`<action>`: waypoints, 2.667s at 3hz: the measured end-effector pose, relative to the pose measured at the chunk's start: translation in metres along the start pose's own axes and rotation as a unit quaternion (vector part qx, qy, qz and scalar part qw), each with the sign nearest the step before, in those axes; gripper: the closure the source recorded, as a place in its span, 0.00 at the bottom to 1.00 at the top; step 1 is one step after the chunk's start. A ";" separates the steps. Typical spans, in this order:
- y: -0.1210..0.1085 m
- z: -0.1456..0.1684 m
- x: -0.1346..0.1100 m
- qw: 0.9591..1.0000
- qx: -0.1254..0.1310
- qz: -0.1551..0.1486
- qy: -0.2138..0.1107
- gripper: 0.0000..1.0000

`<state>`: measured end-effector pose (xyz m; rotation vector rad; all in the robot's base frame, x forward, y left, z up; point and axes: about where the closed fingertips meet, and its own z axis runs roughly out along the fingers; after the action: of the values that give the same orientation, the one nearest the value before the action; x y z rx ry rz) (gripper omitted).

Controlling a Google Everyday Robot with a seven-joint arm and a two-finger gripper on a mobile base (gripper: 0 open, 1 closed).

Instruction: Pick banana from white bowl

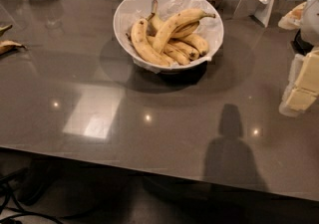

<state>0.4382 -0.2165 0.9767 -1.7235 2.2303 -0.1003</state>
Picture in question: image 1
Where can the banana with upright stem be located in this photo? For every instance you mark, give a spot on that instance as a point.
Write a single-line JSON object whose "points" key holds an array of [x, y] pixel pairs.
{"points": [[156, 22]]}

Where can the front small yellow banana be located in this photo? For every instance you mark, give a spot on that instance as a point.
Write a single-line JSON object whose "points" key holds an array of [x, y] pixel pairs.
{"points": [[169, 56]]}

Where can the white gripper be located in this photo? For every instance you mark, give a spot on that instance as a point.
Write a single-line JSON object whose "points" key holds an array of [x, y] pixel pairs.
{"points": [[311, 19]]}

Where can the left curved yellow banana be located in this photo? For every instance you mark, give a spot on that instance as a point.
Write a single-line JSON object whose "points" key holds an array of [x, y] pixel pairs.
{"points": [[142, 45]]}

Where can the white bowl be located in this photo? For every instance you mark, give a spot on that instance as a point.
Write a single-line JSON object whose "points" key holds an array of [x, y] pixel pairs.
{"points": [[133, 5]]}

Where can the middle spotted yellow banana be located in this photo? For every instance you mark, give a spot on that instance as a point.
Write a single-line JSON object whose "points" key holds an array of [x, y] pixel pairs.
{"points": [[191, 52]]}

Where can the green banana tip at edge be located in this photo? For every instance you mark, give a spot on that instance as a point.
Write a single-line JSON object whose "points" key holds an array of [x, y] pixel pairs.
{"points": [[4, 29]]}

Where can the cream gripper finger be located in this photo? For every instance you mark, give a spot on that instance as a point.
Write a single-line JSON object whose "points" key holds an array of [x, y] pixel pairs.
{"points": [[295, 101]]}

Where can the banana peel on table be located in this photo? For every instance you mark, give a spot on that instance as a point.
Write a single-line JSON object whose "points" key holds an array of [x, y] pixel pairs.
{"points": [[8, 45]]}

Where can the white paper lining in bowl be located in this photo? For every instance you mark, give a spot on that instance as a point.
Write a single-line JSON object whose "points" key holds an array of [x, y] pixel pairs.
{"points": [[209, 25]]}

